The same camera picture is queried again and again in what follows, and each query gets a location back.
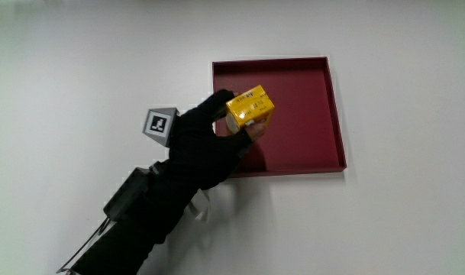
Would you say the person's left hand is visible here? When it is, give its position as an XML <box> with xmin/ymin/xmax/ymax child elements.
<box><xmin>142</xmin><ymin>89</ymin><xmax>267</xmax><ymax>191</ymax></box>

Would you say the yellow ice redtea carton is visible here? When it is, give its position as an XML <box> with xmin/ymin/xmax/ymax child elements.
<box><xmin>225</xmin><ymin>84</ymin><xmax>276</xmax><ymax>135</ymax></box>

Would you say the person's left forearm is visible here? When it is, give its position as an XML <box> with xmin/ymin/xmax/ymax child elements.
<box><xmin>69</xmin><ymin>160</ymin><xmax>203</xmax><ymax>275</ymax></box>

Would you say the black wrist sensor box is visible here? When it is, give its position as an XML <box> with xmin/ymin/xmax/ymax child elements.
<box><xmin>102</xmin><ymin>166</ymin><xmax>153</xmax><ymax>222</ymax></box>

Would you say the dark red square tray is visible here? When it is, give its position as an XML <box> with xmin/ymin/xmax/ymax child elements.
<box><xmin>212</xmin><ymin>56</ymin><xmax>347</xmax><ymax>179</ymax></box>

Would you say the black thin cable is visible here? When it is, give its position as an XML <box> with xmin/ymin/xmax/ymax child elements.
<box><xmin>56</xmin><ymin>216</ymin><xmax>111</xmax><ymax>274</ymax></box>

